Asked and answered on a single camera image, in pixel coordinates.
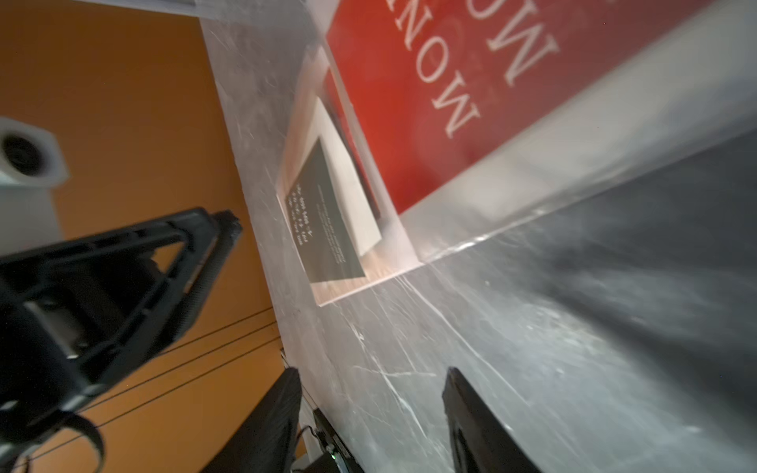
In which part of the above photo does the pink photo album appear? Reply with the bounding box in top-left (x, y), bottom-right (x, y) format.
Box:
top-left (277, 1), bottom-right (756, 306)

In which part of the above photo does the red money card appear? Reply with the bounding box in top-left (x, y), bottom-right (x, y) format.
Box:
top-left (326, 0), bottom-right (703, 212)

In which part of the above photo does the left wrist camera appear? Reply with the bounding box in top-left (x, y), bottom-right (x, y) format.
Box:
top-left (1, 117), bottom-right (69, 256)

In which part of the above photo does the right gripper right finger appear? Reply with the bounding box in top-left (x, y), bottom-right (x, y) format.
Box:
top-left (443, 368), bottom-right (540, 473)

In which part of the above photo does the green card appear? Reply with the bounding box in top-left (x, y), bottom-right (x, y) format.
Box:
top-left (306, 96), bottom-right (382, 257)
top-left (285, 141), bottom-right (365, 283)

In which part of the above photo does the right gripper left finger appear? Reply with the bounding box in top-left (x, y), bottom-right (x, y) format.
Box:
top-left (203, 368), bottom-right (303, 473)

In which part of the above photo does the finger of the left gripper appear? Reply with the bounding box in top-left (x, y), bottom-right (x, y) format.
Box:
top-left (1, 208), bottom-right (242, 414)

